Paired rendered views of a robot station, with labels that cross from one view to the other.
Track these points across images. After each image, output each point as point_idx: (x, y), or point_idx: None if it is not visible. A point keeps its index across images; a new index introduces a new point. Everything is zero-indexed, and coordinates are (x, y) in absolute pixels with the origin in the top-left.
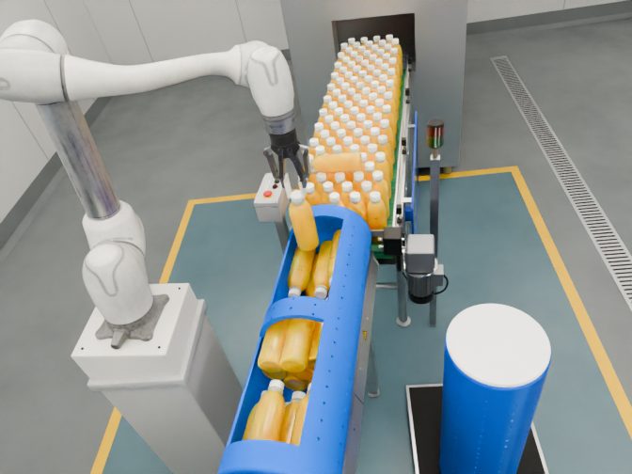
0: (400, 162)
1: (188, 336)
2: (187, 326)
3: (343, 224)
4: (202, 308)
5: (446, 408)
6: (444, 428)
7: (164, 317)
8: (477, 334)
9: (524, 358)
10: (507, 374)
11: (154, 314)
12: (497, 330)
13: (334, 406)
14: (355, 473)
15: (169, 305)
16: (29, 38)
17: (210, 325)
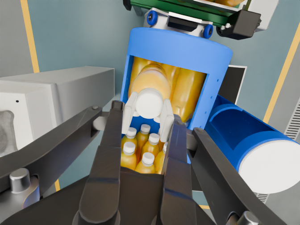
0: None
1: (51, 122)
2: (46, 120)
3: (207, 84)
4: (52, 93)
5: (213, 137)
6: (205, 126)
7: (19, 134)
8: (264, 163)
9: (281, 181)
10: (265, 188)
11: (7, 139)
12: (279, 162)
13: None
14: None
15: (17, 121)
16: None
17: (65, 84)
